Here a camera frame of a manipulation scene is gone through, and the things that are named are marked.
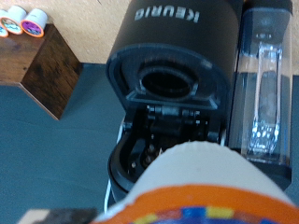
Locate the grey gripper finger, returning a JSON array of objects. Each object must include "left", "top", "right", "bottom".
[{"left": 17, "top": 207, "right": 99, "bottom": 224}]

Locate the coffee pod blue orange lid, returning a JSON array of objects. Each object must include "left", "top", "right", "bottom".
[{"left": 90, "top": 140, "right": 299, "bottom": 224}]

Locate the black Keurig coffee machine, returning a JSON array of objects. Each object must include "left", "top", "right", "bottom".
[{"left": 104, "top": 0, "right": 295, "bottom": 216}]

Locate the coffee pod purple lid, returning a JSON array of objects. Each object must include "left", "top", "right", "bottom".
[{"left": 20, "top": 7, "right": 50, "bottom": 39}]

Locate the coffee pod light blue lid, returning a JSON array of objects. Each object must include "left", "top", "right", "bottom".
[{"left": 0, "top": 8, "right": 10, "bottom": 39}]

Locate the coffee pod tan lid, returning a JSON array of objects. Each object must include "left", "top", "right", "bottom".
[{"left": 0, "top": 5, "right": 28, "bottom": 35}]

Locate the brown wooden box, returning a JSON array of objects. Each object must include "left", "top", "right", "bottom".
[{"left": 0, "top": 22, "right": 84, "bottom": 121}]

